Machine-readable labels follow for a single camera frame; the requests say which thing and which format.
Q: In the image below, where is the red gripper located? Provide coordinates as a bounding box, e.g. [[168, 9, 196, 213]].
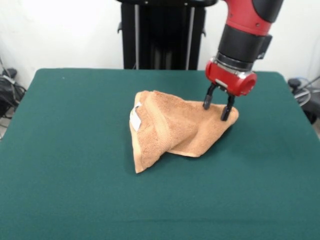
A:
[[202, 57, 258, 122]]

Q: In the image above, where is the peach terry towel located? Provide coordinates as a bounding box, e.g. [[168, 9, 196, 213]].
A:
[[129, 90, 240, 174]]

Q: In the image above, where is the dark green table cloth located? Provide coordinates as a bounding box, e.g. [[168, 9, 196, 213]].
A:
[[0, 68, 320, 240]]

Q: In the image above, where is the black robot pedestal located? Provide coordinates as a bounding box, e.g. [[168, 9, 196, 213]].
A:
[[116, 0, 218, 70]]

